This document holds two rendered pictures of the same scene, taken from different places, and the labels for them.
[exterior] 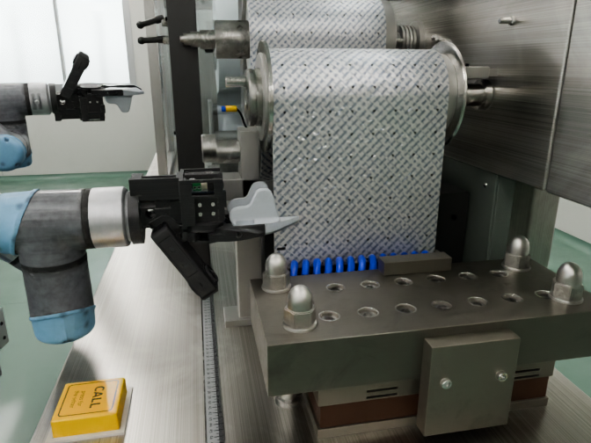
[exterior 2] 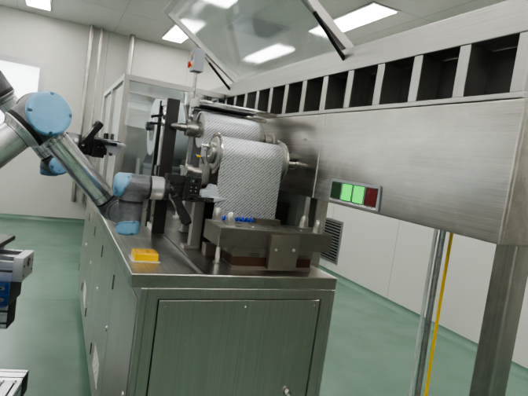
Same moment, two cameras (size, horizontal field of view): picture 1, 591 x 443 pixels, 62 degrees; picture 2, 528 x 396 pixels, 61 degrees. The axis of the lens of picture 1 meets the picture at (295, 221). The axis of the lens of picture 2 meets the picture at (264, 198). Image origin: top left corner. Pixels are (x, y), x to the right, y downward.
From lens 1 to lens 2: 0.94 m
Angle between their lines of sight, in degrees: 19
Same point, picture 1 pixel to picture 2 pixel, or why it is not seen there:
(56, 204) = (141, 178)
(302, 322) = (231, 223)
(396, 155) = (262, 181)
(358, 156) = (249, 178)
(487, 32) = (298, 142)
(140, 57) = not seen: hidden behind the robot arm
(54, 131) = not seen: outside the picture
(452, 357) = (278, 240)
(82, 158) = not seen: outside the picture
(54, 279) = (134, 207)
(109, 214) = (159, 185)
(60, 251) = (138, 196)
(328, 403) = (236, 255)
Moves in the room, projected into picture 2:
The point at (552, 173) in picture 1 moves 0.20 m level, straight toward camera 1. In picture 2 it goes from (315, 191) to (306, 192)
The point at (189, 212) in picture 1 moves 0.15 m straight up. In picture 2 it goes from (188, 188) to (194, 142)
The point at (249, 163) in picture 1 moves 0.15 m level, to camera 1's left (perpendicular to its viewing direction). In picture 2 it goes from (205, 177) to (162, 172)
